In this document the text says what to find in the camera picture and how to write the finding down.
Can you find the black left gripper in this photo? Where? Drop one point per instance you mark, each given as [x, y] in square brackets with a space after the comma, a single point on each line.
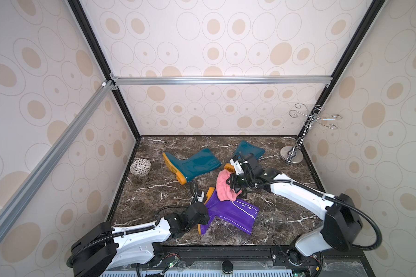
[206, 218]

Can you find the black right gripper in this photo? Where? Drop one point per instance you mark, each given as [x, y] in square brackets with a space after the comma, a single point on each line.
[238, 176]

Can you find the pink microfiber cloth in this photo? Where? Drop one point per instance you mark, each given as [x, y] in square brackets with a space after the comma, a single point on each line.
[224, 192]

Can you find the purple rubber boot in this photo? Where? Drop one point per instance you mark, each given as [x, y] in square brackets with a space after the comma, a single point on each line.
[239, 213]

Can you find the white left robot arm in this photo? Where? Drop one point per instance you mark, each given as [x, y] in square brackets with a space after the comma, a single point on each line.
[105, 247]

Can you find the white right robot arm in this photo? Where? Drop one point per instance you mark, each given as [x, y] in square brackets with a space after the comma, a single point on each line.
[341, 220]

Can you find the teal rubber boot right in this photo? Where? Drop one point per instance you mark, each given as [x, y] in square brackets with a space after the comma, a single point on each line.
[247, 149]

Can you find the teal rubber boot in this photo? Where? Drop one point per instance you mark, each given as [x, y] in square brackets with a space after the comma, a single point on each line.
[186, 170]
[247, 149]

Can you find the teal rubber boot left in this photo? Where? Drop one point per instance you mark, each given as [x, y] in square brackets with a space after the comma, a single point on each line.
[186, 170]

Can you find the chrome mug tree stand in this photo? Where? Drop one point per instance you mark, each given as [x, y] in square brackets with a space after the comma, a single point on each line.
[292, 155]

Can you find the patterned black white bowl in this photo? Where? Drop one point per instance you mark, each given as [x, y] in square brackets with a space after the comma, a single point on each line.
[140, 167]

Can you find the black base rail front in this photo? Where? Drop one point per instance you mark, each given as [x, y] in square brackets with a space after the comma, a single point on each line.
[263, 253]

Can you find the horizontal aluminium rail back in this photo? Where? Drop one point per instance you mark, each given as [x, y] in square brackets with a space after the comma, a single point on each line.
[223, 80]

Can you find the diagonal aluminium rail left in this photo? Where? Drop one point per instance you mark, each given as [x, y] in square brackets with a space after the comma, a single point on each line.
[19, 201]

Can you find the black corner frame post right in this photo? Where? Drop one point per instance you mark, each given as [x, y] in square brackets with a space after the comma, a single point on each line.
[356, 40]

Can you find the black corner frame post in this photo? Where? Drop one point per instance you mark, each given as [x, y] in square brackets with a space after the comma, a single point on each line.
[95, 46]
[356, 40]

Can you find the black corner frame post left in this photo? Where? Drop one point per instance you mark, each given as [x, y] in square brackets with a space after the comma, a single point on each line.
[95, 46]

